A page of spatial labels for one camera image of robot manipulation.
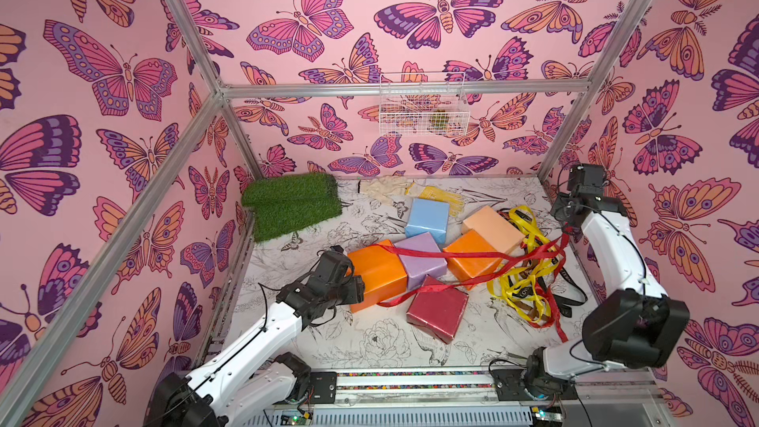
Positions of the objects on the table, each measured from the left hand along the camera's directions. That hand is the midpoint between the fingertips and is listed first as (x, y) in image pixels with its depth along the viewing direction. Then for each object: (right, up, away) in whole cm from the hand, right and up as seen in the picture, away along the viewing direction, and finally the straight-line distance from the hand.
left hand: (358, 284), depth 82 cm
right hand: (+61, +21, 0) cm, 64 cm away
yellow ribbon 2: (+48, -3, +7) cm, 48 cm away
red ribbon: (+29, -2, +6) cm, 30 cm away
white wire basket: (+20, +55, +13) cm, 60 cm away
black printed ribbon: (+60, -7, +3) cm, 60 cm away
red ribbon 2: (+60, +9, +10) cm, 62 cm away
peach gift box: (+43, +14, +17) cm, 48 cm away
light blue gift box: (+23, +18, +28) cm, 41 cm away
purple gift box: (+17, +3, +6) cm, 19 cm away
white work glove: (+8, +29, +35) cm, 46 cm away
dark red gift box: (+22, -7, -3) cm, 23 cm away
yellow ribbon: (+58, +12, +18) cm, 62 cm away
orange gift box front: (+33, +3, +6) cm, 34 cm away
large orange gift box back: (+7, +3, 0) cm, 8 cm away
